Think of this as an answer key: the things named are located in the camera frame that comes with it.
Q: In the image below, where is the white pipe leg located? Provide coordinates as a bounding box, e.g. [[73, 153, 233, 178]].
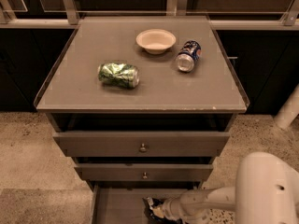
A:
[[274, 84, 299, 130]]

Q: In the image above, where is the crushed green soda can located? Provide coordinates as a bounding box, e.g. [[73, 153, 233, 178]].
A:
[[98, 63, 139, 89]]

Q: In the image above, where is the top drawer metal knob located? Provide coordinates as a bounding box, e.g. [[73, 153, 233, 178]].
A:
[[139, 143, 148, 153]]

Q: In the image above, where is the top grey drawer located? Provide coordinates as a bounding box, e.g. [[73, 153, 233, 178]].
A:
[[53, 131, 229, 158]]

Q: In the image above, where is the grey drawer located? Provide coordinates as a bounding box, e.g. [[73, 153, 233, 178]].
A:
[[75, 163, 213, 182], [53, 131, 229, 158], [92, 185, 187, 224]]

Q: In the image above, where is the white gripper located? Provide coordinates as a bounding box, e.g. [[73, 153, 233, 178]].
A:
[[152, 189, 209, 224]]

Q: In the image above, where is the white paper bowl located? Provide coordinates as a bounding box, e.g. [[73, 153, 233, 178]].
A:
[[135, 29, 177, 55]]

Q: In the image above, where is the blue soda can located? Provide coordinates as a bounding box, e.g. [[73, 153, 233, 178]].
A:
[[176, 40, 201, 72]]

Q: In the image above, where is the blue chip bag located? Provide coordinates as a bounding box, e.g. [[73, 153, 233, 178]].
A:
[[143, 197, 182, 224]]

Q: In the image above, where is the grey drawer cabinet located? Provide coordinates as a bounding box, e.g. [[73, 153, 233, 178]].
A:
[[36, 17, 249, 210]]

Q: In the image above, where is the middle grey drawer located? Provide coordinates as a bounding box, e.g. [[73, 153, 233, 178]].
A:
[[75, 163, 213, 182]]

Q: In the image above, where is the metal railing frame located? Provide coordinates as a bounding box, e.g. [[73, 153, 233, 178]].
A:
[[1, 0, 298, 31]]

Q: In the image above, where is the bottom grey drawer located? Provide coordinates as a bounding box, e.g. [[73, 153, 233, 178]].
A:
[[92, 185, 187, 224]]

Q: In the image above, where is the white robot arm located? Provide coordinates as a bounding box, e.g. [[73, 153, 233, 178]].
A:
[[147, 152, 299, 224]]

